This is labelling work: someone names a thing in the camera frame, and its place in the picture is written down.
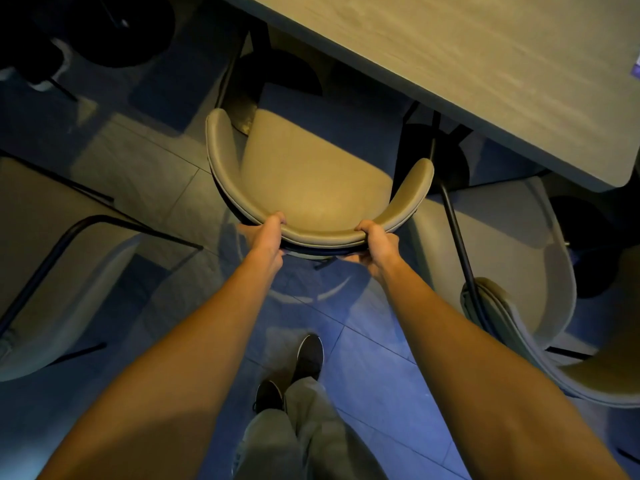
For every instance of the person's left hand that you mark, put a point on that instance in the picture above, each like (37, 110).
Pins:
(267, 239)

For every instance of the person's right hand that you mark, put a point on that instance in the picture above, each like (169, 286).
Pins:
(380, 249)

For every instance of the beige chair black frame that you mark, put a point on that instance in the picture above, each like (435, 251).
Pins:
(45, 244)
(310, 184)
(500, 234)

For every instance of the person's left forearm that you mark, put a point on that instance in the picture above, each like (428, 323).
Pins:
(165, 394)

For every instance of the person's right forearm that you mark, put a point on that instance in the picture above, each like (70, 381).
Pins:
(475, 384)

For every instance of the black sneaker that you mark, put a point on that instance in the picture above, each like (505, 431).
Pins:
(269, 394)
(309, 354)

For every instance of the light wooden table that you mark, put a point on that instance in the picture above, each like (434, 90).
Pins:
(450, 59)

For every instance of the blue square sticker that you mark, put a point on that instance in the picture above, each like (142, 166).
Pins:
(636, 67)

